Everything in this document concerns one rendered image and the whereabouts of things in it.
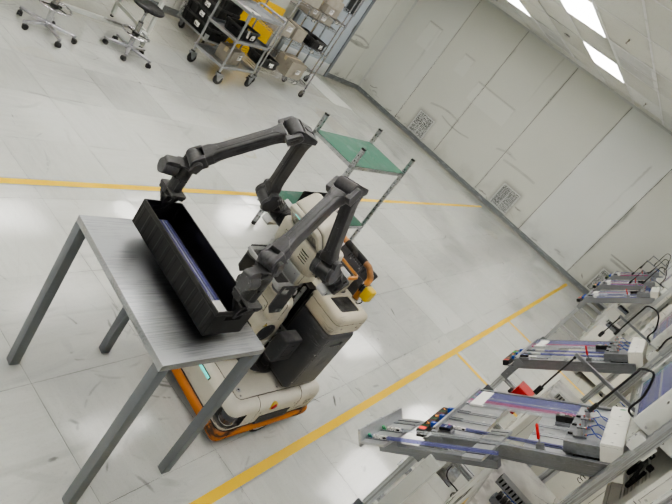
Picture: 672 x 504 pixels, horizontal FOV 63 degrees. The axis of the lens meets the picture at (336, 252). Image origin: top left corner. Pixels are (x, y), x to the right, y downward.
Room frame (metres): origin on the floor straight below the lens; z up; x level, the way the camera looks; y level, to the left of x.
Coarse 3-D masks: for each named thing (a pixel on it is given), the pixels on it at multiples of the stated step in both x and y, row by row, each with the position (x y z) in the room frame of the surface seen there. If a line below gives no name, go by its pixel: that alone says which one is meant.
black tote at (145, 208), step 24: (144, 216) 1.74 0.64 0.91; (168, 216) 1.88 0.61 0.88; (144, 240) 1.71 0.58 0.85; (168, 240) 1.66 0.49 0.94; (192, 240) 1.83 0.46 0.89; (168, 264) 1.63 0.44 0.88; (216, 264) 1.75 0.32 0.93; (192, 288) 1.56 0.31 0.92; (216, 288) 1.72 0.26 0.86; (192, 312) 1.53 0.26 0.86; (216, 312) 1.49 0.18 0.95
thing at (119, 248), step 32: (96, 224) 1.67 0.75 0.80; (128, 224) 1.79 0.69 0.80; (64, 256) 1.63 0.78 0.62; (96, 256) 1.56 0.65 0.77; (128, 256) 1.63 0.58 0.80; (128, 288) 1.50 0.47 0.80; (160, 288) 1.60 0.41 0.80; (32, 320) 1.63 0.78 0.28; (128, 320) 2.02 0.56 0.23; (160, 320) 1.47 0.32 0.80; (192, 320) 1.57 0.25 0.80; (160, 352) 1.35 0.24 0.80; (192, 352) 1.44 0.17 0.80; (224, 352) 1.54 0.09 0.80; (256, 352) 1.67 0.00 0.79; (224, 384) 1.68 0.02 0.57; (128, 416) 1.31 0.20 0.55; (96, 448) 1.33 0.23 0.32
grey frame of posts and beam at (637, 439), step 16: (640, 432) 1.89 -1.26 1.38; (656, 432) 1.86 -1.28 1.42; (640, 448) 1.85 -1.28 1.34; (656, 448) 1.86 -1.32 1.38; (400, 464) 2.05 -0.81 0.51; (384, 480) 2.05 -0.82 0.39; (544, 480) 2.53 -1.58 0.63; (592, 480) 1.86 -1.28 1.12; (608, 480) 1.85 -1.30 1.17; (368, 496) 2.05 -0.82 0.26; (576, 496) 1.85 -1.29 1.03
